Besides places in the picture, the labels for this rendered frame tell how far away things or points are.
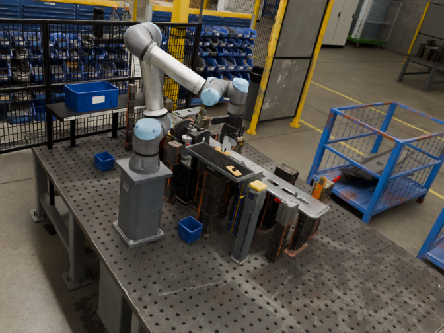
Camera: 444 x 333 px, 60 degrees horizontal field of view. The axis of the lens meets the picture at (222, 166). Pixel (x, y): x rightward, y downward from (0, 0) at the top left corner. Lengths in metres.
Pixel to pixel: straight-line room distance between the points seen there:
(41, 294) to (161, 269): 1.08
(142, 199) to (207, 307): 0.58
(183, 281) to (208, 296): 0.14
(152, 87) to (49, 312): 1.54
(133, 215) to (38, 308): 1.03
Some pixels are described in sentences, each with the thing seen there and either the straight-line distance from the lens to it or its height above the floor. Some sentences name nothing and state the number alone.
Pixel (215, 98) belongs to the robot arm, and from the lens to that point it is 1.61.
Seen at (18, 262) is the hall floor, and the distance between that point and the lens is 3.03.
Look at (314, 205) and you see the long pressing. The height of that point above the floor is 1.00.
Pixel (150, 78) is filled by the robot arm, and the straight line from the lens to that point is 1.83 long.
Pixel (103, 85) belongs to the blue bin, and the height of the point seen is 1.13.
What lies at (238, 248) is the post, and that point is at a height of 0.79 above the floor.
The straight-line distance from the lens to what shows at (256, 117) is 5.27.
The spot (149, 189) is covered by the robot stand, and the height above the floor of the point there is 1.02.
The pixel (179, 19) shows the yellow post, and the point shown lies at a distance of 3.19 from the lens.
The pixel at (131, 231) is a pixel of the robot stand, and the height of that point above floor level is 0.78.
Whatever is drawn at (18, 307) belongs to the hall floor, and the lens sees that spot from 2.75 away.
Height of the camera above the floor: 2.04
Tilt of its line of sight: 28 degrees down
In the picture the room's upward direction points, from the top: 12 degrees clockwise
